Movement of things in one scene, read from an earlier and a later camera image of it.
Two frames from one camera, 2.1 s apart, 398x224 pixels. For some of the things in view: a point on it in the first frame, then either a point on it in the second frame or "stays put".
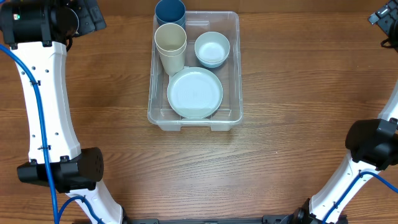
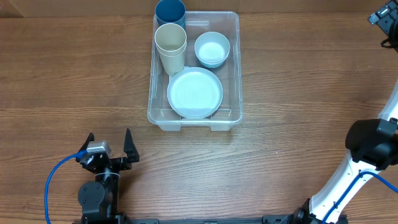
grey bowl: (212, 49) stays put
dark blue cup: (170, 11) stays put
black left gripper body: (73, 34) to (122, 164)
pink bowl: (211, 63) stays put
